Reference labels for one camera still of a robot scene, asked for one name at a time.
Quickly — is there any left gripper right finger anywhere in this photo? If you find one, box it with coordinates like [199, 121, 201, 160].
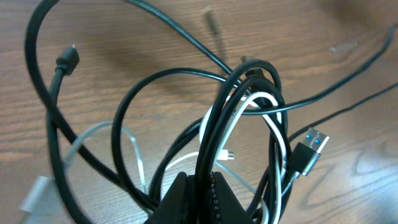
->
[208, 172, 254, 224]

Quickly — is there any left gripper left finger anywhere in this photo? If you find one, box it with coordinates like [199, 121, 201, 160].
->
[144, 172, 197, 224]

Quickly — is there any black USB cable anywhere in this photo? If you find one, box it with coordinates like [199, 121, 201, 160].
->
[24, 0, 330, 224]

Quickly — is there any thin black cable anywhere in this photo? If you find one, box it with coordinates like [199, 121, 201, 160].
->
[121, 0, 398, 144]

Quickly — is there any white USB cable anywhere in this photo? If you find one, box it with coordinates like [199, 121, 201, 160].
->
[20, 91, 287, 224]

